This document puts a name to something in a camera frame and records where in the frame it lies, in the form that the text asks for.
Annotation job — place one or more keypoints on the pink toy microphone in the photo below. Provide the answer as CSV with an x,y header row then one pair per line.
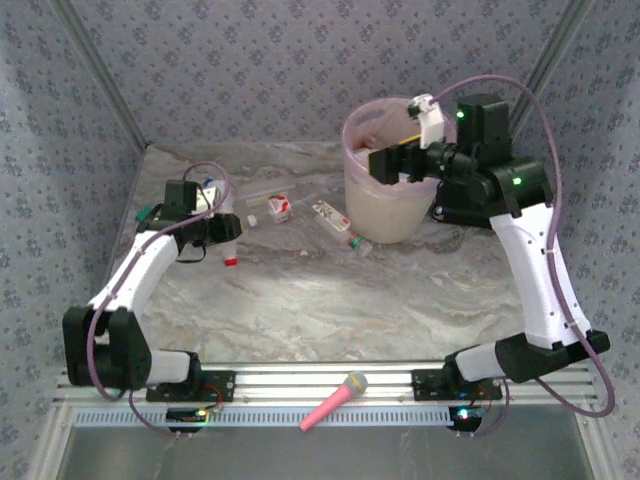
x,y
332,402

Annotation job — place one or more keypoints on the small teal plastic object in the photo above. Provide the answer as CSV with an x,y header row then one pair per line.
x,y
145,214

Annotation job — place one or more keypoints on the clear bottle with red cap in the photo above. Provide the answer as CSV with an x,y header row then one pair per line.
x,y
229,254

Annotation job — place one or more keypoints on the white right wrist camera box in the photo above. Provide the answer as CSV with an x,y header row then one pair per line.
x,y
430,122

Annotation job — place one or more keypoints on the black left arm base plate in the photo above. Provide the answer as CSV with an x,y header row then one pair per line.
x,y
222,385

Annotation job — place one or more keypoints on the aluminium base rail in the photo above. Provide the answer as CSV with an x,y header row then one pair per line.
x,y
300,380

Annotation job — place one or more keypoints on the loose white bottle cap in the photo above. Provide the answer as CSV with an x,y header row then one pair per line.
x,y
252,220

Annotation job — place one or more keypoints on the metal corner post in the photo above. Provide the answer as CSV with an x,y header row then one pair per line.
x,y
102,75
544,65

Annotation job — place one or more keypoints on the clear bottle with floral label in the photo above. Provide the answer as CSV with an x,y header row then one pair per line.
x,y
331,216

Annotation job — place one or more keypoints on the black case with chrome corners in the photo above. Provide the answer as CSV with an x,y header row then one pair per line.
x,y
457,217

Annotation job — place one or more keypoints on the small red-white carton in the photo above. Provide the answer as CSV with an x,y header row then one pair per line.
x,y
280,209

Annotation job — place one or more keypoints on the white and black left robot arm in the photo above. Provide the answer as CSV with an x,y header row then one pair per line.
x,y
135,270

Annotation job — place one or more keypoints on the white ribbed plastic bin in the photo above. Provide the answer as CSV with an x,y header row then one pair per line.
x,y
380,215

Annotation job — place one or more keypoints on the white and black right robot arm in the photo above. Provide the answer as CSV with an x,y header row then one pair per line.
x,y
540,275

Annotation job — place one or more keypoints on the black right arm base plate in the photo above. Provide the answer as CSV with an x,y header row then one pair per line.
x,y
425,385

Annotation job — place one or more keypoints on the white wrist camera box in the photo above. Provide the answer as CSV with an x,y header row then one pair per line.
x,y
210,196
430,122

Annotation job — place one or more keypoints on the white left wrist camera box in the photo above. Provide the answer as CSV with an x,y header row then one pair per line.
x,y
210,196

